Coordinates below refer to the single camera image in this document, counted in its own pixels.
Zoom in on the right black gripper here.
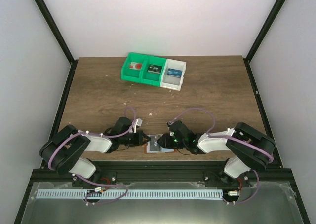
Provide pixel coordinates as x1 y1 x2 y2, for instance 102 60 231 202
158 133 187 149

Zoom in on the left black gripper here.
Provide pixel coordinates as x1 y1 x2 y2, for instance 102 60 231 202
119 131 151 147

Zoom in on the dark credit card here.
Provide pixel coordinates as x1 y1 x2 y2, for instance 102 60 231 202
146 135 161 153

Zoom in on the brown leather card holder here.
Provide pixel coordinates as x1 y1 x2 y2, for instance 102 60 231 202
144 134 176 154

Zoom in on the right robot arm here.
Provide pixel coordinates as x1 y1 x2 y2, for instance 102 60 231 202
157 121 276 186

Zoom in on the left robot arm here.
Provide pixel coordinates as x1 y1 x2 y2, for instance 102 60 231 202
39 117 151 187

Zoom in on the blue VIP card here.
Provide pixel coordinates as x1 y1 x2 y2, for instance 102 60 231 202
167 68 183 78

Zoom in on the black card in bin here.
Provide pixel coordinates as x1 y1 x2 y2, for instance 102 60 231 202
147 64 162 74

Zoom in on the red white card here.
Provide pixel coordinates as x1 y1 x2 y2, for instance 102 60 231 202
129 62 143 70

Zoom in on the middle green storage bin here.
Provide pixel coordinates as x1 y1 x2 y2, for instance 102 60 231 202
141 55 166 87

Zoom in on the green storage bin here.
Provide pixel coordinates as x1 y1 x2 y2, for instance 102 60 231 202
121 52 147 83
141 55 166 87

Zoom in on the white storage bin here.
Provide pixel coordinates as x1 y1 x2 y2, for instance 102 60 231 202
160 59 186 91

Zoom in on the left green storage bin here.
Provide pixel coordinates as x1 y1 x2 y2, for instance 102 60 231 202
121 52 147 83

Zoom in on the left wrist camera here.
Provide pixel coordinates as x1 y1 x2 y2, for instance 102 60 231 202
133 118 143 133

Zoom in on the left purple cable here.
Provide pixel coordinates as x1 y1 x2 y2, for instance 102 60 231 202
48 107 138 172

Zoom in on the black aluminium frame rail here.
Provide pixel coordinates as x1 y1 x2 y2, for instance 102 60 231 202
32 161 292 187

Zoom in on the light blue slotted cable duct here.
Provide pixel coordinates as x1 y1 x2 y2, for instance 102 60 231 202
36 189 223 200

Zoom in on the left black frame post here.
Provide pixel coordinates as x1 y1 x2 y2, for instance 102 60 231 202
26 0 76 65

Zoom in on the black frame post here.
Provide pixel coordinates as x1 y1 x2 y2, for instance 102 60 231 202
245 0 294 62
26 0 76 65

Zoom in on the right black frame post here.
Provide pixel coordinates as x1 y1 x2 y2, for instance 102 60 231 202
245 0 294 62

